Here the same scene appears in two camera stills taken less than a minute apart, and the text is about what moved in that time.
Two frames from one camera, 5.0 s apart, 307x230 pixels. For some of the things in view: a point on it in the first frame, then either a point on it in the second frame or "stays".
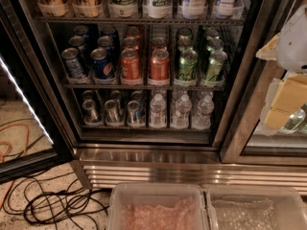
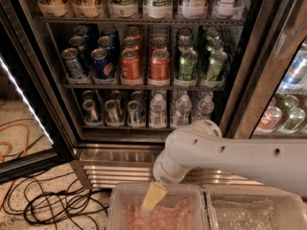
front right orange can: (159, 65) stays
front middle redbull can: (111, 110) stays
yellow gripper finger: (290, 96) → (153, 197)
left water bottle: (157, 106) stays
